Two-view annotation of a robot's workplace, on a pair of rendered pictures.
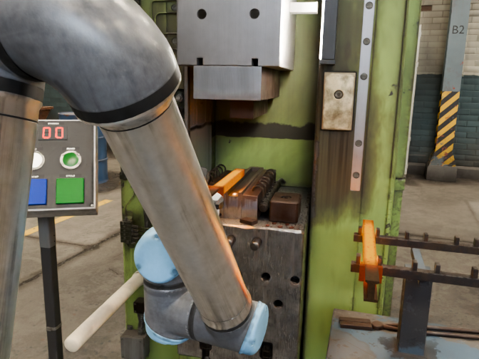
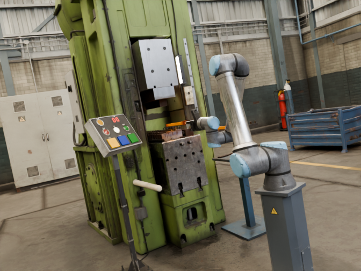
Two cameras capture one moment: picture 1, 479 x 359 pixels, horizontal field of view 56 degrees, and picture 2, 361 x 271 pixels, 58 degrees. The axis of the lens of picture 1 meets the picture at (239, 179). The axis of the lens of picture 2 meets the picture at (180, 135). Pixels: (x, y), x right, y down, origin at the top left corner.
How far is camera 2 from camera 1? 1.98 m
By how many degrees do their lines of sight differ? 42
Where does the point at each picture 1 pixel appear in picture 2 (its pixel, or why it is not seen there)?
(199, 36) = (153, 78)
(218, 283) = not seen: hidden behind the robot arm
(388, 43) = (196, 76)
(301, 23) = not seen: hidden behind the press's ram
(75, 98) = (244, 72)
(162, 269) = (216, 125)
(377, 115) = (199, 98)
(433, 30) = not seen: hidden behind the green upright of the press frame
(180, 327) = (222, 138)
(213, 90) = (160, 95)
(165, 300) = (217, 134)
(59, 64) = (244, 67)
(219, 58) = (160, 85)
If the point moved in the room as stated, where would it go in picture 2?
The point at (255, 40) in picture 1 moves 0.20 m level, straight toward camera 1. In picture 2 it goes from (170, 77) to (185, 72)
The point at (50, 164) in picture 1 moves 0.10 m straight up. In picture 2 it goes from (121, 130) to (119, 116)
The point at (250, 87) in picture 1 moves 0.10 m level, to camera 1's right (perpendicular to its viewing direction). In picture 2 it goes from (171, 93) to (180, 92)
